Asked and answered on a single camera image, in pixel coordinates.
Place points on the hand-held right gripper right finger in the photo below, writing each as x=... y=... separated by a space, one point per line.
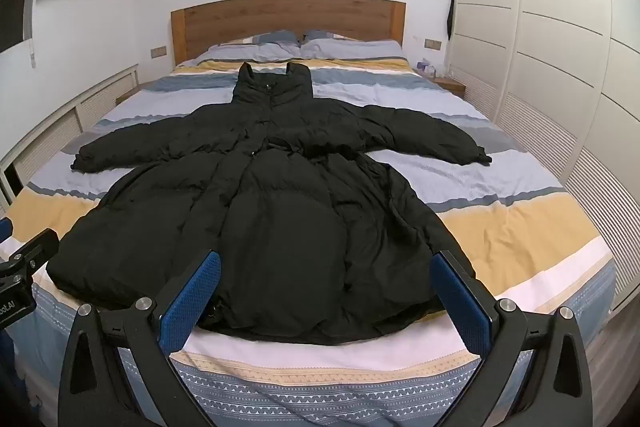
x=460 y=302

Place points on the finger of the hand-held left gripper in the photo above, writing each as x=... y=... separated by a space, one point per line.
x=37 y=247

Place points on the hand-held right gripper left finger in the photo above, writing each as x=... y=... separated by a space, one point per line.
x=192 y=302

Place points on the black puffer coat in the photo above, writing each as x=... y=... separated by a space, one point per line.
x=280 y=207

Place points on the bed with striped duvet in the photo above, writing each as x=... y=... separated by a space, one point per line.
x=500 y=217

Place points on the white low slatted cabinet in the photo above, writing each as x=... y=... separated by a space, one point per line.
x=55 y=127

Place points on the wooden nightstand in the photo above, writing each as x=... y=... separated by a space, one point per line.
x=450 y=84

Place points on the small box on nightstand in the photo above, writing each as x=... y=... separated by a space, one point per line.
x=425 y=67

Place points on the white wardrobe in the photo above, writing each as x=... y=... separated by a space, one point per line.
x=550 y=32

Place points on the wooden headboard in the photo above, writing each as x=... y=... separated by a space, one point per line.
x=280 y=14

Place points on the wall switch panel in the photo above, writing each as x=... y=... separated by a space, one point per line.
x=158 y=52

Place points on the wall socket panel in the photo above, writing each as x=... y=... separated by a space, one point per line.
x=432 y=43

